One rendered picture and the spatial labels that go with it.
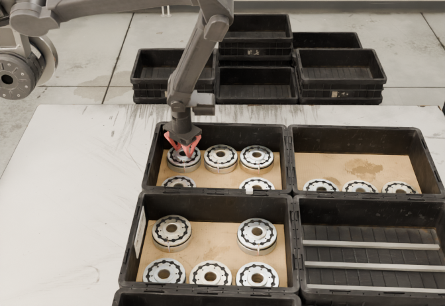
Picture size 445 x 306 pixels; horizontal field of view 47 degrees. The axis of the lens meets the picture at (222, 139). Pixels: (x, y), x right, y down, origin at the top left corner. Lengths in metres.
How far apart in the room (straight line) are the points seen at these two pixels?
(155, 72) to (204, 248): 1.49
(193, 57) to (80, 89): 2.40
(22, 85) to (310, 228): 0.87
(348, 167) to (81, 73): 2.49
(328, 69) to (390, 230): 1.43
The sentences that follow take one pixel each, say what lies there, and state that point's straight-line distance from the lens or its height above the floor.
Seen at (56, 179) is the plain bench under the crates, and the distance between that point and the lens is 1.81.
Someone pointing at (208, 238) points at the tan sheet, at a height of 0.83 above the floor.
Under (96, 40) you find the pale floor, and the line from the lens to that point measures 4.13.
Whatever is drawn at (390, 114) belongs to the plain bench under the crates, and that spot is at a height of 0.70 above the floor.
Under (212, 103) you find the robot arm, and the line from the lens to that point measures 1.41.
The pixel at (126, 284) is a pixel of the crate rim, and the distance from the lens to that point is 1.18.
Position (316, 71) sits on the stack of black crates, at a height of 0.49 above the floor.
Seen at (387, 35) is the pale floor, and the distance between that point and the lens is 4.24.
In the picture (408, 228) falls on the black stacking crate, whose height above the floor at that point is 0.83.
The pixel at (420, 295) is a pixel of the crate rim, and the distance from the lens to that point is 1.22.
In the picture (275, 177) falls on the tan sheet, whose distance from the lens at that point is 1.54.
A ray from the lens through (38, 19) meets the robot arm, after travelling 1.11.
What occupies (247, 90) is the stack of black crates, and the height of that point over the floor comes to 0.38.
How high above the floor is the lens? 1.88
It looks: 39 degrees down
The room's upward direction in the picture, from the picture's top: 1 degrees counter-clockwise
